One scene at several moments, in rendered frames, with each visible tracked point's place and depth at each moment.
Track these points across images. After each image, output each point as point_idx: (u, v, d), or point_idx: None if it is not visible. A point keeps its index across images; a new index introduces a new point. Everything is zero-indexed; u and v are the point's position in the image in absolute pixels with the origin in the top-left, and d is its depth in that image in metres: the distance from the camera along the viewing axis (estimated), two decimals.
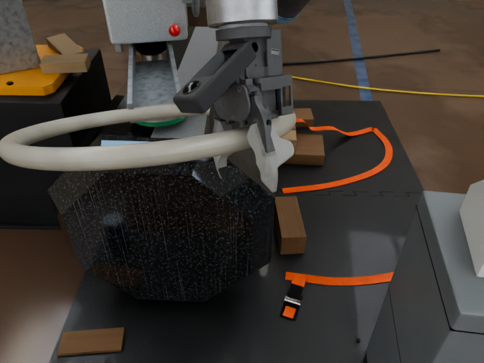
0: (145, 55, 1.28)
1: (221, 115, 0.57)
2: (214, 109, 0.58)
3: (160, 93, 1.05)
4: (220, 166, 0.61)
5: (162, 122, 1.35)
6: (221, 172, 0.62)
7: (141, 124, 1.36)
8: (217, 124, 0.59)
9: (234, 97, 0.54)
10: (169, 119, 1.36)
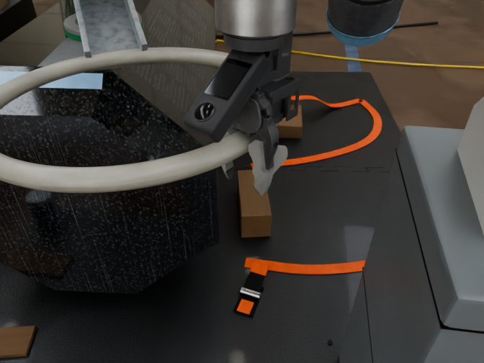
0: None
1: None
2: None
3: (115, 29, 0.93)
4: (227, 168, 0.59)
5: (73, 34, 1.13)
6: (228, 173, 0.60)
7: (64, 32, 1.18)
8: None
9: (243, 109, 0.51)
10: (78, 33, 1.12)
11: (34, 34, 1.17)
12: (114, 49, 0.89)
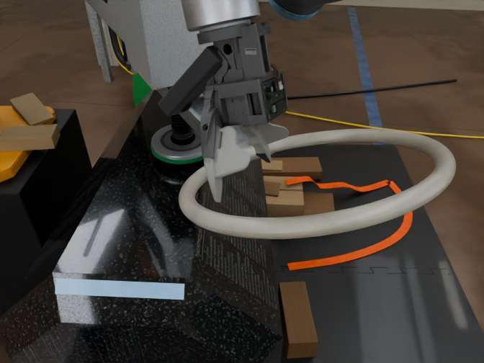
0: None
1: None
2: None
3: None
4: (257, 152, 0.63)
5: (165, 129, 1.48)
6: (261, 157, 0.63)
7: None
8: None
9: None
10: (160, 130, 1.47)
11: (106, 214, 1.21)
12: (240, 148, 1.02)
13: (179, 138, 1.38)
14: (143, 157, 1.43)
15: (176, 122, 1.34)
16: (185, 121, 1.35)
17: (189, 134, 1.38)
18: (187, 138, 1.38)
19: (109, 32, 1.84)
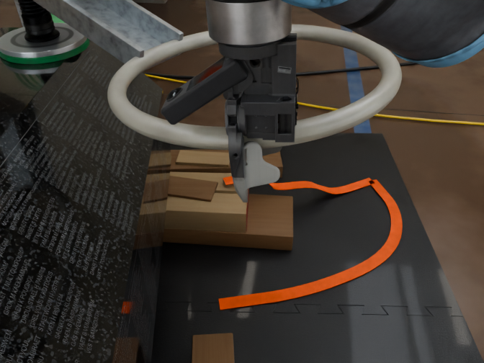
0: None
1: None
2: None
3: (122, 30, 0.89)
4: None
5: None
6: None
7: (88, 39, 1.12)
8: None
9: None
10: (67, 25, 1.15)
11: None
12: (141, 48, 0.86)
13: (38, 32, 1.03)
14: None
15: (29, 7, 1.00)
16: None
17: (50, 25, 1.04)
18: (50, 32, 1.05)
19: None
